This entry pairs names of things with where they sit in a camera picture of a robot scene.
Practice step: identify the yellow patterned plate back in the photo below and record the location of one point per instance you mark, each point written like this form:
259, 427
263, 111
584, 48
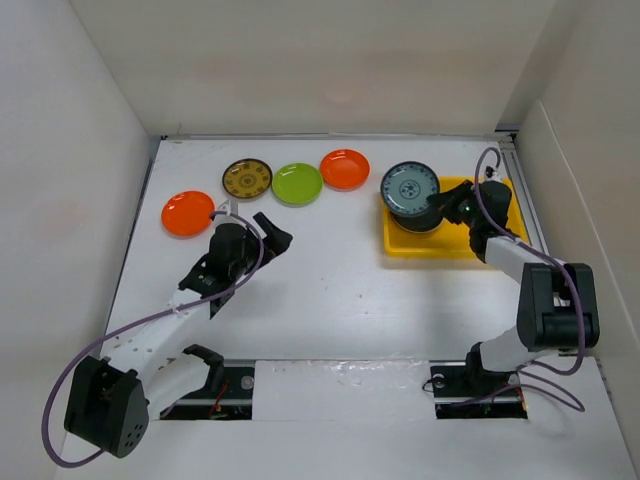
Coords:
247, 178

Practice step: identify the blue patterned plate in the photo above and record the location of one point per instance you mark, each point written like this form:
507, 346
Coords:
406, 187

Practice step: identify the green plastic plate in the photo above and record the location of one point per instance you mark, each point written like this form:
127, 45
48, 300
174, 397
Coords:
297, 184

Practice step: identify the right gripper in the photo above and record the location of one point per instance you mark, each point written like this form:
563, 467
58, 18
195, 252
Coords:
446, 200

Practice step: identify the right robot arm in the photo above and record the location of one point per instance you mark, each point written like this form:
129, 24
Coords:
556, 319

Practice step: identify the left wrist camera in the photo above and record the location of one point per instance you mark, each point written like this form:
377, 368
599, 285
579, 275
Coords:
225, 211

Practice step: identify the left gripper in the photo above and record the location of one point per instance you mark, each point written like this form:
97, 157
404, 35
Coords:
276, 241

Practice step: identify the orange plate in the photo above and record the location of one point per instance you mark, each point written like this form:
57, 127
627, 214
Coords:
187, 213
344, 169

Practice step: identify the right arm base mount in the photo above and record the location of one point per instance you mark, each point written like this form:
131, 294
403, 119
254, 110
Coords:
460, 395

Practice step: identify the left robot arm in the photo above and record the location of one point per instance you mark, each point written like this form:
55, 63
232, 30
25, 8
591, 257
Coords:
113, 398

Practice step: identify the black plate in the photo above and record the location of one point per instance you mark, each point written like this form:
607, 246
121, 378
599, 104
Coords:
424, 223

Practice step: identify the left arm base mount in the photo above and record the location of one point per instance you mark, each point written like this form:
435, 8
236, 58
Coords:
227, 399

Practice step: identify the yellow plastic bin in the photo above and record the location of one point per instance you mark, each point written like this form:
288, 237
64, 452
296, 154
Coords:
448, 241

